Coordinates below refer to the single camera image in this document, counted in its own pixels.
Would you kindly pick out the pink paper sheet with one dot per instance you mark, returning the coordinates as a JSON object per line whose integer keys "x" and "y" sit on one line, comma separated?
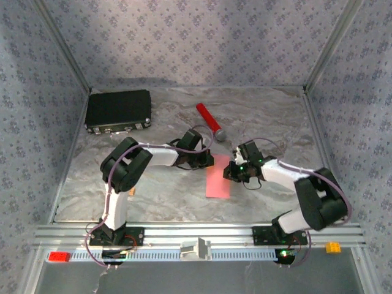
{"x": 219, "y": 183}

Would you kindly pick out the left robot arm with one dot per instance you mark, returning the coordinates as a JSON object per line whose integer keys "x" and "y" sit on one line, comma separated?
{"x": 118, "y": 208}

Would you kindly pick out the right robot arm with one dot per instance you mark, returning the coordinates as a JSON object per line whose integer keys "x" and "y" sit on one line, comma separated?
{"x": 315, "y": 202}

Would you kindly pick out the black hard case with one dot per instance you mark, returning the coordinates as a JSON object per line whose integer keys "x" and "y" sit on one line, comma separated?
{"x": 118, "y": 107}

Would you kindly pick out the small circuit board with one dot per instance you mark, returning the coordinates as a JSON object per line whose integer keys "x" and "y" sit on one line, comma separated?
{"x": 285, "y": 254}
{"x": 114, "y": 254}

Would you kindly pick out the white slotted strip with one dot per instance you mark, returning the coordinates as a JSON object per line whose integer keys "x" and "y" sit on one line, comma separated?
{"x": 159, "y": 254}

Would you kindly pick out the yellow toy brick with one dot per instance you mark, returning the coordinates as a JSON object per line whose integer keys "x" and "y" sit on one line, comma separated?
{"x": 333, "y": 247}

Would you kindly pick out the red toy brick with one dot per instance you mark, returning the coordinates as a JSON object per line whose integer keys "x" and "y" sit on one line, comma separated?
{"x": 59, "y": 256}

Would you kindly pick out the aluminium mounting rail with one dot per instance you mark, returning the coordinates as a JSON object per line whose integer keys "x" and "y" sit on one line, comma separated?
{"x": 196, "y": 231}

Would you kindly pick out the aluminium side rail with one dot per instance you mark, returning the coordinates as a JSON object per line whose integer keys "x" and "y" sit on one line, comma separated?
{"x": 319, "y": 137}
{"x": 70, "y": 156}

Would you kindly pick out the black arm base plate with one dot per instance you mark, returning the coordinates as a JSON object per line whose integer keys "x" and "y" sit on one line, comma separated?
{"x": 136, "y": 235}
{"x": 261, "y": 235}

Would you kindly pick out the grey metal bracket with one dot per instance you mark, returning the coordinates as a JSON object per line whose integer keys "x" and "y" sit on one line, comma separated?
{"x": 196, "y": 248}

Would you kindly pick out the aluminium corner post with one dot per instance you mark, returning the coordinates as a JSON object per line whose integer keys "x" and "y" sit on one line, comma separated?
{"x": 63, "y": 46}
{"x": 330, "y": 46}

